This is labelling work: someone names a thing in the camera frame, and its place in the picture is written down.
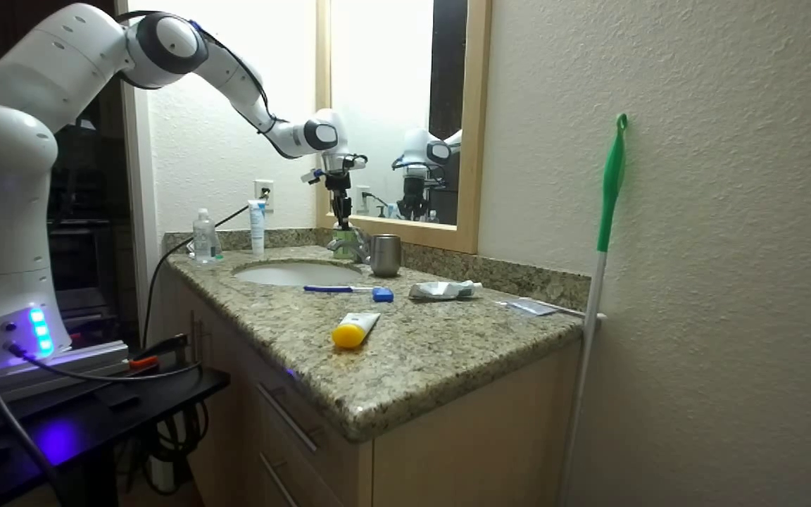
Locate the grey toothpaste tube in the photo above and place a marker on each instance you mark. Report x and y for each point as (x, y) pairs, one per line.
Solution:
(444, 292)

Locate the wooden framed mirror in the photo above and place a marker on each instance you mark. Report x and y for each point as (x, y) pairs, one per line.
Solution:
(468, 123)

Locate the orange clamp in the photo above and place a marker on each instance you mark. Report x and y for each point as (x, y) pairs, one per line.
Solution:
(155, 354)

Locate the clear plastic bottle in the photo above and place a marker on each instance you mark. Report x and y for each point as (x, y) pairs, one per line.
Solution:
(204, 240)

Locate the chrome faucet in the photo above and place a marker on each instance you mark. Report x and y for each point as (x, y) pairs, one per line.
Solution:
(362, 248)

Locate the blue and clear toothbrush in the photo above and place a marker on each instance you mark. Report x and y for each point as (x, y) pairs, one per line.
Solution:
(324, 289)

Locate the green soap pump bottle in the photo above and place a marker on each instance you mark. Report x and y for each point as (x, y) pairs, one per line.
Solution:
(339, 247)

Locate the beige vanity cabinet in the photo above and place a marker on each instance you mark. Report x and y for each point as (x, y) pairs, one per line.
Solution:
(463, 452)

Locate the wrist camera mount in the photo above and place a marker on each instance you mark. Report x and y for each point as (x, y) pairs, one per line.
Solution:
(317, 173)

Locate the black robot table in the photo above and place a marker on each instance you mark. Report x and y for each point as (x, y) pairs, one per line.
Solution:
(97, 413)

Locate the white and blue lotion tube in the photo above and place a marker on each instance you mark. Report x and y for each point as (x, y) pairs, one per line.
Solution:
(256, 228)

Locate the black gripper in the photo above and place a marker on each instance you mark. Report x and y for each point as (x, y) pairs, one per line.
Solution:
(339, 185)

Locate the small blue floss container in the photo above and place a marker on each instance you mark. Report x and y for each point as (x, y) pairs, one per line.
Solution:
(383, 293)

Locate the clear plastic wrapper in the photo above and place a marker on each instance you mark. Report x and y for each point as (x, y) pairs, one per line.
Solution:
(530, 309)

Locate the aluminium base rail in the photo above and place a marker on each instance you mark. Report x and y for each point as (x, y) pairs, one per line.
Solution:
(69, 362)

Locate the white oval sink basin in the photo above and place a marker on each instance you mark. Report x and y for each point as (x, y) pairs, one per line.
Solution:
(293, 275)

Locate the white wall outlet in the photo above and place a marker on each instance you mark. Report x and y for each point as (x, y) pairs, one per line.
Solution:
(263, 192)

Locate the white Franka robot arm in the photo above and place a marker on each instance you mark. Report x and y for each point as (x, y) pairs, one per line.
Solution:
(11, 187)

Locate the yellow sponge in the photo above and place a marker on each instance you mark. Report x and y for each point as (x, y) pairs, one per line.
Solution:
(352, 330)

